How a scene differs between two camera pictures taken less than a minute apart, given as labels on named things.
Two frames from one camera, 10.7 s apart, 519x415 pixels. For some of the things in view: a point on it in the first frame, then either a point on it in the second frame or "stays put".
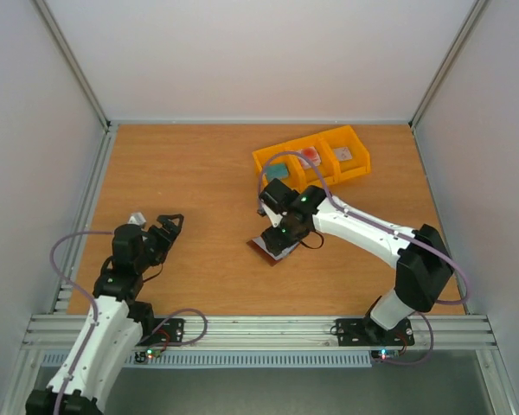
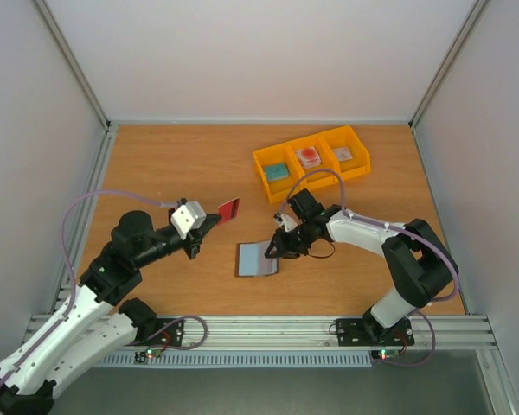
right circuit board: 384,354 stays put
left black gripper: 167,239 -> 196,235
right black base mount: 363,332 stays put
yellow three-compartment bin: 319,159 stays put
